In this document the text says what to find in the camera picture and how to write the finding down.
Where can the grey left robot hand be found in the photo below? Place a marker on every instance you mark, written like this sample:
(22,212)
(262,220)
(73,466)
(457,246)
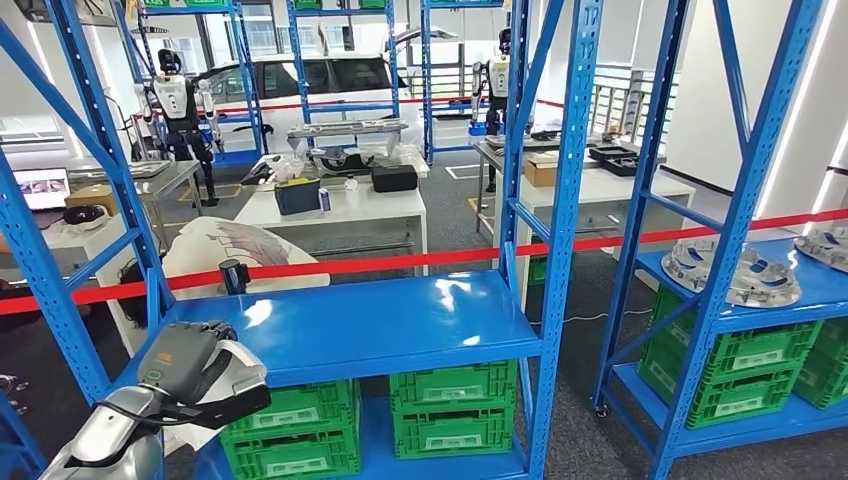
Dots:
(179,364)

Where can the white curved plastic part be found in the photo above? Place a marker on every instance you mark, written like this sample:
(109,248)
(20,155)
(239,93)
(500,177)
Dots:
(245,378)

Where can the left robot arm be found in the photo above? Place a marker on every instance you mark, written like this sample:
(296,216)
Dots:
(112,430)

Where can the steel workbench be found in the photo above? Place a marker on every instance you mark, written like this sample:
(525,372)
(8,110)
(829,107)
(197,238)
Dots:
(485,154)
(172,182)

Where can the black curved car part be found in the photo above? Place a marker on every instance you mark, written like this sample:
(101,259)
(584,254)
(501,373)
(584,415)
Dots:
(341,162)

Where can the white desk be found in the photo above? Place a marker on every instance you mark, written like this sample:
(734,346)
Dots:
(102,324)

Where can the person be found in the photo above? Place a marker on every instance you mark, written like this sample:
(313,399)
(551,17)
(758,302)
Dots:
(192,248)

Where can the white black headset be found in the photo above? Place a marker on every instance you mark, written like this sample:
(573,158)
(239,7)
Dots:
(86,217)

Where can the brown cardboard box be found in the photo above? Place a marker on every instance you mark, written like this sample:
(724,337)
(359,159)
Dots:
(93,199)
(540,173)

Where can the black yellow tool case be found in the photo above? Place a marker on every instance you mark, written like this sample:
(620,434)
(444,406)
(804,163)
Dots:
(298,197)

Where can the blue white spray can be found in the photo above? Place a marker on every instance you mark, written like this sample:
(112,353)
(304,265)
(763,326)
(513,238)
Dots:
(324,201)

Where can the open laptop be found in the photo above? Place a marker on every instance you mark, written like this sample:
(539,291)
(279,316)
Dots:
(43,189)

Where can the clear plastic bag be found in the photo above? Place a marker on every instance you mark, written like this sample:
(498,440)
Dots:
(288,169)

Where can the red barrier tape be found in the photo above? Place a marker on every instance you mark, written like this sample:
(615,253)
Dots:
(397,264)

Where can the small clear bottle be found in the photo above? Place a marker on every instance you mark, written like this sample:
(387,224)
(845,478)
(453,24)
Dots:
(351,184)

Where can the white table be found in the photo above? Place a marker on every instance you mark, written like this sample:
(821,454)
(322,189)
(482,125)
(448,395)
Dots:
(616,192)
(371,202)

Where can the white car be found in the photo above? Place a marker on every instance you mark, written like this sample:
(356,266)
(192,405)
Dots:
(281,122)

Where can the white black humanoid robot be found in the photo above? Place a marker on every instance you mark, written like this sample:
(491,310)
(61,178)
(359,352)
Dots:
(173,99)
(497,73)

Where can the black hard case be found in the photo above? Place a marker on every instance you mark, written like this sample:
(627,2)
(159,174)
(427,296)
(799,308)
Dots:
(394,179)

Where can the long grey moulded panel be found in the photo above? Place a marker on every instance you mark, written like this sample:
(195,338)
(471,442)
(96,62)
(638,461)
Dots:
(344,128)

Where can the blue plastic bin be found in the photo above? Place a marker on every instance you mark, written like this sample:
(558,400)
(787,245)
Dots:
(477,130)

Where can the black plastic tray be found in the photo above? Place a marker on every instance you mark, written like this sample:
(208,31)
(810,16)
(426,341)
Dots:
(616,167)
(609,154)

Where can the white metal railing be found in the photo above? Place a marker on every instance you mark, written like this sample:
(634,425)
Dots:
(616,99)

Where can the round silver metal casting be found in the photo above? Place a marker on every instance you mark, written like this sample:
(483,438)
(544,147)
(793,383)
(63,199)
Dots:
(828,248)
(762,285)

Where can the black wrist bracket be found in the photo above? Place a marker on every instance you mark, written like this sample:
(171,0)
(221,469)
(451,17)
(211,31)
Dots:
(225,411)

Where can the black barrier post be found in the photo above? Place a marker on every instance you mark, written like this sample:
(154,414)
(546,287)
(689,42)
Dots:
(234,278)

